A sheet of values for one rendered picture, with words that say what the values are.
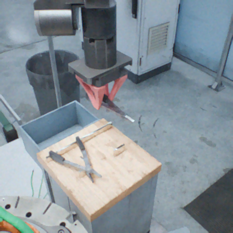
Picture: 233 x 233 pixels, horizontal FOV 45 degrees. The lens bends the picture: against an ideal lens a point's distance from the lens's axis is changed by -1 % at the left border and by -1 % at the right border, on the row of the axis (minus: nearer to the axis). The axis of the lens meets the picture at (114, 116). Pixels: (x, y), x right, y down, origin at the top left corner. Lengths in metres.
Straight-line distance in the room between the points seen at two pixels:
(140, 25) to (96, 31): 2.10
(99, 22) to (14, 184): 0.67
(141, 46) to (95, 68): 2.14
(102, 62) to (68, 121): 0.35
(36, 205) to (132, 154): 0.23
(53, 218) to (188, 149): 1.76
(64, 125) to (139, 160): 0.27
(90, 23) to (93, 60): 0.06
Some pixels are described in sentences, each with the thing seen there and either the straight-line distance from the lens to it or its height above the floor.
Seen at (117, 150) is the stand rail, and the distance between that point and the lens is 0.62.
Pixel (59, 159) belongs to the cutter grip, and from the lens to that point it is 0.59.
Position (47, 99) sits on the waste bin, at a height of 0.35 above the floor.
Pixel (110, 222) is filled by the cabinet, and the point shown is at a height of 0.98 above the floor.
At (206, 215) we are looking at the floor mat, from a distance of 1.85.
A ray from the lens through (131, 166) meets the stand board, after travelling 0.61.
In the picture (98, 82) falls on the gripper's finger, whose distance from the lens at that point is 0.49.
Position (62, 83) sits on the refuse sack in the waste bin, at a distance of 1.95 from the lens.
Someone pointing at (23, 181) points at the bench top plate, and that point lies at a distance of 0.99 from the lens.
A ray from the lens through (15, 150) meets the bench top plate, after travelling 1.09.
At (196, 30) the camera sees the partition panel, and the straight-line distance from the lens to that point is 2.90.
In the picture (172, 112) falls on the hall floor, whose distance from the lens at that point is 2.50.
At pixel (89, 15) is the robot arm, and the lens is 0.46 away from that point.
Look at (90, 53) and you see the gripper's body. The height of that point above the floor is 1.31.
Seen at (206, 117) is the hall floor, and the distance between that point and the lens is 2.52.
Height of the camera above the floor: 1.52
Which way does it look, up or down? 39 degrees down
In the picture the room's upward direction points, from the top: straight up
